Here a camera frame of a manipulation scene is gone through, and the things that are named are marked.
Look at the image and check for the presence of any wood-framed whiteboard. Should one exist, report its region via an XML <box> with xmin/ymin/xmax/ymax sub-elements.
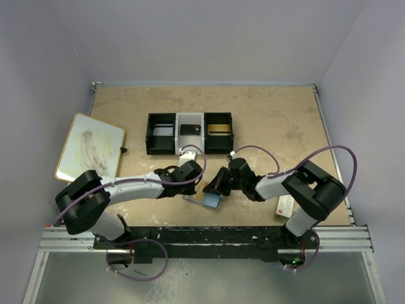
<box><xmin>54</xmin><ymin>113</ymin><xmax>125</xmax><ymax>182</ymax></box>

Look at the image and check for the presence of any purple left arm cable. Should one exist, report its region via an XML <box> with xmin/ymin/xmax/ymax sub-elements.
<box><xmin>54</xmin><ymin>144</ymin><xmax>207</xmax><ymax>224</ymax></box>

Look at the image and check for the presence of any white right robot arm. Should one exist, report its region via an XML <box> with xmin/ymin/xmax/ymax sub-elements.
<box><xmin>203</xmin><ymin>158</ymin><xmax>347</xmax><ymax>248</ymax></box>

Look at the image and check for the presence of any grey card holder wallet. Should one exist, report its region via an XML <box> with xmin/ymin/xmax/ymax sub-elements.
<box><xmin>182</xmin><ymin>193</ymin><xmax>223</xmax><ymax>209</ymax></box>

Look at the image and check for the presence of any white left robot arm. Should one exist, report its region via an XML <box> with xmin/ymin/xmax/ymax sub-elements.
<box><xmin>55</xmin><ymin>160</ymin><xmax>204</xmax><ymax>248</ymax></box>

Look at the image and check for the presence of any three-compartment card tray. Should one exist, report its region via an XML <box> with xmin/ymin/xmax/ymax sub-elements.
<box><xmin>145</xmin><ymin>112</ymin><xmax>234</xmax><ymax>155</ymax></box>

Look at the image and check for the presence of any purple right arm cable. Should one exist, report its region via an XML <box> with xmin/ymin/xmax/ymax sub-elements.
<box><xmin>234</xmin><ymin>144</ymin><xmax>359</xmax><ymax>203</ymax></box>

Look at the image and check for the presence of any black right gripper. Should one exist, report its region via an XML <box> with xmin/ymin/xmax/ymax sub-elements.
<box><xmin>203</xmin><ymin>166</ymin><xmax>245</xmax><ymax>196</ymax></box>

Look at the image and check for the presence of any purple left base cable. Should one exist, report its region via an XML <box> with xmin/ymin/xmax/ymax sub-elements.
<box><xmin>106</xmin><ymin>237</ymin><xmax>169</xmax><ymax>281</ymax></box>

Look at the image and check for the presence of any black card in tray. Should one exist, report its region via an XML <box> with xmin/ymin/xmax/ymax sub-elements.
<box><xmin>180</xmin><ymin>124</ymin><xmax>201</xmax><ymax>136</ymax></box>

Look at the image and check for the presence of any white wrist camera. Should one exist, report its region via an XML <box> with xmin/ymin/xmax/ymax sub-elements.
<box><xmin>178</xmin><ymin>149</ymin><xmax>197</xmax><ymax>167</ymax></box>
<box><xmin>227</xmin><ymin>151</ymin><xmax>237</xmax><ymax>162</ymax></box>

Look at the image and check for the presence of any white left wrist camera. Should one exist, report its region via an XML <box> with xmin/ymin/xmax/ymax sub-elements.
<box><xmin>178</xmin><ymin>149</ymin><xmax>197</xmax><ymax>167</ymax></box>

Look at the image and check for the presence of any gold card in tray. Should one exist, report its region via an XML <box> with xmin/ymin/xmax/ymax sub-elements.
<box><xmin>208</xmin><ymin>124</ymin><xmax>231</xmax><ymax>136</ymax></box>

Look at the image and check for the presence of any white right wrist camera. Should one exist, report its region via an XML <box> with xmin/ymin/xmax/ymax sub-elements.
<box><xmin>227</xmin><ymin>151</ymin><xmax>237</xmax><ymax>162</ymax></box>

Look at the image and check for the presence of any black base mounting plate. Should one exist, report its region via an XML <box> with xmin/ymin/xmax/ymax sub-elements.
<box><xmin>94</xmin><ymin>226</ymin><xmax>319</xmax><ymax>263</ymax></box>

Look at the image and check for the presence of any aluminium frame rail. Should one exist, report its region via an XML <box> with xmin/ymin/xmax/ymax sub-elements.
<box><xmin>38</xmin><ymin>227</ymin><xmax>374</xmax><ymax>253</ymax></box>

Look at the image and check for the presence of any silver card in tray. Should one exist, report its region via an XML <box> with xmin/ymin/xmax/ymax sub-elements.
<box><xmin>153</xmin><ymin>124</ymin><xmax>173</xmax><ymax>136</ymax></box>

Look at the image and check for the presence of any small white red box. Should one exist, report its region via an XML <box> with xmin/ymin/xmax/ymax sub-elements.
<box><xmin>275</xmin><ymin>195</ymin><xmax>295</xmax><ymax>219</ymax></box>

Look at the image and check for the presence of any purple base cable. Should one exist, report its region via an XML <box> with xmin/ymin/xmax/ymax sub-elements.
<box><xmin>106</xmin><ymin>237</ymin><xmax>169</xmax><ymax>281</ymax></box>
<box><xmin>283</xmin><ymin>231</ymin><xmax>321</xmax><ymax>272</ymax></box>

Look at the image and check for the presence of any gold credit card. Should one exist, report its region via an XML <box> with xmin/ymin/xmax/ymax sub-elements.
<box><xmin>194</xmin><ymin>181</ymin><xmax>208</xmax><ymax>204</ymax></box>

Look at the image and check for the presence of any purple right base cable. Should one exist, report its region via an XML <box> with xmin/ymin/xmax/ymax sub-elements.
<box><xmin>283</xmin><ymin>231</ymin><xmax>321</xmax><ymax>272</ymax></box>

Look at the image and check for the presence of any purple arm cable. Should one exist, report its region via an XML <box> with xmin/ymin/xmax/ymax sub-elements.
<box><xmin>234</xmin><ymin>144</ymin><xmax>359</xmax><ymax>203</ymax></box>
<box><xmin>54</xmin><ymin>144</ymin><xmax>207</xmax><ymax>224</ymax></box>

